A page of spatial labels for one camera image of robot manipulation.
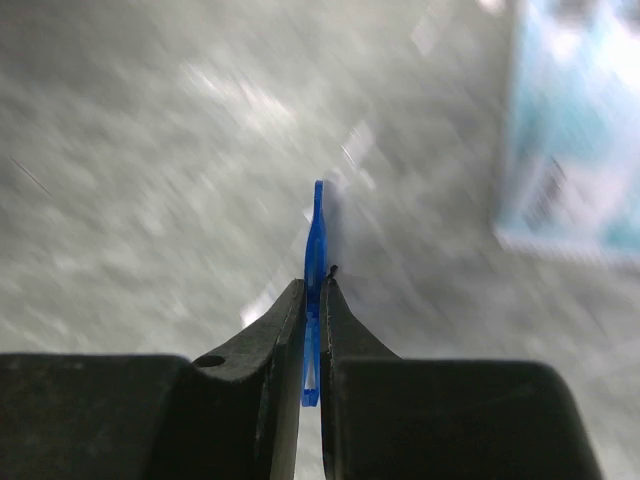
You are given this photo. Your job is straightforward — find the light blue mask packet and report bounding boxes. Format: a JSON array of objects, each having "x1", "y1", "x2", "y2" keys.
[{"x1": 493, "y1": 1, "x2": 639, "y2": 265}]

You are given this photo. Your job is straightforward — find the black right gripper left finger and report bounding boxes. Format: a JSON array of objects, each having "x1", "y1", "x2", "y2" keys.
[{"x1": 194, "y1": 279, "x2": 306, "y2": 479}]

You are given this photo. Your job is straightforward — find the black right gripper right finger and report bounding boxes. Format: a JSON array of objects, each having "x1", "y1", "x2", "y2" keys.
[{"x1": 320, "y1": 265, "x2": 398, "y2": 479}]

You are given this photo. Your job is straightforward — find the blue plastic tweezers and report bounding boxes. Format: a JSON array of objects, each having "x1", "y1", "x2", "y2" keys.
[{"x1": 300, "y1": 180, "x2": 327, "y2": 407}]

